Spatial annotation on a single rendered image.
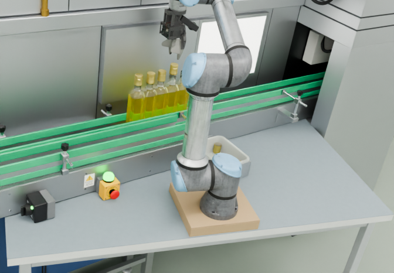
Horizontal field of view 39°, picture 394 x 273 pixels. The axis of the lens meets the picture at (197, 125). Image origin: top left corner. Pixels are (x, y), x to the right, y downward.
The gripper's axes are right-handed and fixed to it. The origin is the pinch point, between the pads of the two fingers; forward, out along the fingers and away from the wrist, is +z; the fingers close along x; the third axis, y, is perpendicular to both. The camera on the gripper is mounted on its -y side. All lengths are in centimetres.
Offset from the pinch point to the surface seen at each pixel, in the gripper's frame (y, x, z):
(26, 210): 73, 22, 42
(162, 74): 6.5, 1.6, 7.7
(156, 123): 9.9, 6.6, 28.5
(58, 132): 50, -3, 29
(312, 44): -100, -11, 12
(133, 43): 14.0, -11.7, -1.7
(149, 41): 6.1, -11.8, -1.6
